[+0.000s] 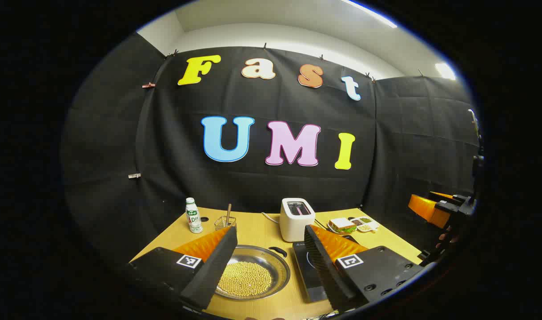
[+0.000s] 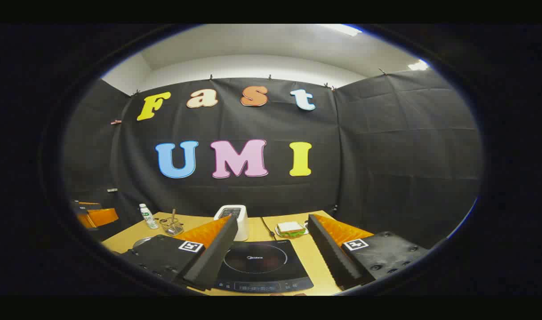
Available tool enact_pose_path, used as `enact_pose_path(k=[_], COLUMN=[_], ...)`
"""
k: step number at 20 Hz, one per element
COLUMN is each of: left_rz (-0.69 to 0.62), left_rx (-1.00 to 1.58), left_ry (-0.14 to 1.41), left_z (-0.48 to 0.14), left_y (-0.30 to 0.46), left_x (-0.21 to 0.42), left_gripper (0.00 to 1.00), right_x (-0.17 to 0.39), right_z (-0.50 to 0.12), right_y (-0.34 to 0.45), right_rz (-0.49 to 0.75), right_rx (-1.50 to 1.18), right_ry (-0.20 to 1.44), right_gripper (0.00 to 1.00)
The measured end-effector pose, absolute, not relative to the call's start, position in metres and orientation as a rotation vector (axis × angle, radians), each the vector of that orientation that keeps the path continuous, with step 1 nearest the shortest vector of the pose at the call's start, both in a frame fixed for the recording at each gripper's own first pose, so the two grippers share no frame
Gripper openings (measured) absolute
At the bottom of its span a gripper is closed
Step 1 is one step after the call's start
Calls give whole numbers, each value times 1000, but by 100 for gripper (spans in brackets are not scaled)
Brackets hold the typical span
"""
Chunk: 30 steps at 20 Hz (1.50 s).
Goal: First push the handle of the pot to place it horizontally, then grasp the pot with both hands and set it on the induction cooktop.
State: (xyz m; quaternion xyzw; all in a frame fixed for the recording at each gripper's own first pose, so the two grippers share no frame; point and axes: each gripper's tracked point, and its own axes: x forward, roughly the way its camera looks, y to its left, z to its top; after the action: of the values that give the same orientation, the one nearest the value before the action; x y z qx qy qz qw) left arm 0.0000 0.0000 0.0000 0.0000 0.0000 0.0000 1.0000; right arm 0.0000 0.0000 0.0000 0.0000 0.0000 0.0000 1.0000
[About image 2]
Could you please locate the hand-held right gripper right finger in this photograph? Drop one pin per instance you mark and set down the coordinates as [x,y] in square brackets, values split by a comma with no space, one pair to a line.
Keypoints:
[335,258]

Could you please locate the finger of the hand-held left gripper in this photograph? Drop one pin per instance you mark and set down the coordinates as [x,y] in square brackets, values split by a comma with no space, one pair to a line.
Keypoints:
[99,218]
[88,205]

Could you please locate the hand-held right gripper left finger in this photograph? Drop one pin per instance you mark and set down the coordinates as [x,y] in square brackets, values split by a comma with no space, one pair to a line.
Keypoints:
[208,262]

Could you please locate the stainless steel pot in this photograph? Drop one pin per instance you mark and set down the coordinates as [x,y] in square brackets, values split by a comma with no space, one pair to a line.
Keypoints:
[141,242]

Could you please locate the black induction cooktop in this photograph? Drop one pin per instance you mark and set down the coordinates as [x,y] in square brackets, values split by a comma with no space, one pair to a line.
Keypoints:
[262,264]

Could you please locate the white green-label drink bottle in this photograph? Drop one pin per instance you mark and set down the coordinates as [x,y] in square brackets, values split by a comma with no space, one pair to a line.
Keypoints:
[148,218]

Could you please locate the white toaster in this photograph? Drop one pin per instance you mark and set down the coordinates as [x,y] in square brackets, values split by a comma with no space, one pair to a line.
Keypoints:
[242,224]

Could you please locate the white plate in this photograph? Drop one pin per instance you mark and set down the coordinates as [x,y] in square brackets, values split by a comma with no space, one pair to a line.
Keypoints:
[279,233]

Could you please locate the black backdrop cloth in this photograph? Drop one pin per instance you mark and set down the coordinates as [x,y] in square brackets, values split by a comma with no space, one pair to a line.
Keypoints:
[386,155]

